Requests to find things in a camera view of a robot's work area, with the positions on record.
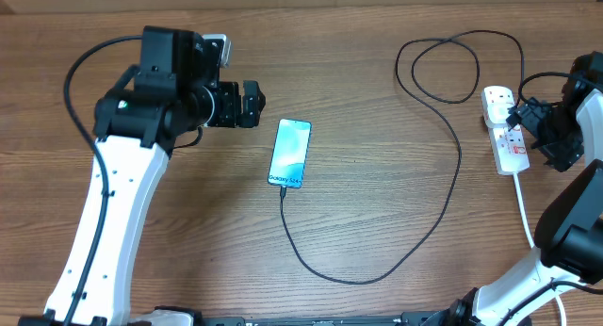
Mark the smartphone with lit screen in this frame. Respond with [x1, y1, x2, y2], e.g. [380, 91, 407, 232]
[268, 119, 312, 188]

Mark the white power strip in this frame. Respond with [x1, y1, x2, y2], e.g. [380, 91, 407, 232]
[481, 86, 530, 175]

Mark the white charger plug adapter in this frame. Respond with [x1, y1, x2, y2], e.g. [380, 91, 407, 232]
[483, 102, 513, 129]

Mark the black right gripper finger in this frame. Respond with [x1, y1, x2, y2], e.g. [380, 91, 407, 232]
[545, 147, 582, 172]
[506, 97, 546, 131]

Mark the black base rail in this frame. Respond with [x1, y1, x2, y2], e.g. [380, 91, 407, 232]
[126, 309, 453, 326]

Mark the white power strip cord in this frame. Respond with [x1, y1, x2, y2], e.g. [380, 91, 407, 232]
[512, 172, 568, 326]

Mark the black charger cable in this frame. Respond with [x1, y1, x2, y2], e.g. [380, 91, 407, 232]
[278, 29, 526, 286]

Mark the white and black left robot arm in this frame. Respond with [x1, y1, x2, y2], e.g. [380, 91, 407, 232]
[20, 26, 266, 325]

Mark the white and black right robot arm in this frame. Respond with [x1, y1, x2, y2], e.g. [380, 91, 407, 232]
[419, 51, 602, 325]

